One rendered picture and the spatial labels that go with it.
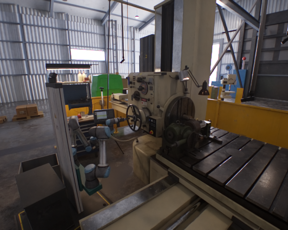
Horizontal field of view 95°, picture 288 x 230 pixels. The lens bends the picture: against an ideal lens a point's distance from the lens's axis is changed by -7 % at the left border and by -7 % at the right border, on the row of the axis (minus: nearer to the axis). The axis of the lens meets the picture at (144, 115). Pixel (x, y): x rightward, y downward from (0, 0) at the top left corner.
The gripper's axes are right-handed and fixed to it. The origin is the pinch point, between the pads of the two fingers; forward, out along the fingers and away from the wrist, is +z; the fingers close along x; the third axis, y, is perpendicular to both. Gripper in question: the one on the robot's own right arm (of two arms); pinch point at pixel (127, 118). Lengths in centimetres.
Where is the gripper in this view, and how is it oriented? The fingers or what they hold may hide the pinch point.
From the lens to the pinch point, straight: 206.4
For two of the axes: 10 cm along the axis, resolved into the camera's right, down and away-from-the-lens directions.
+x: -5.7, 0.6, 8.2
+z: 8.1, -1.6, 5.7
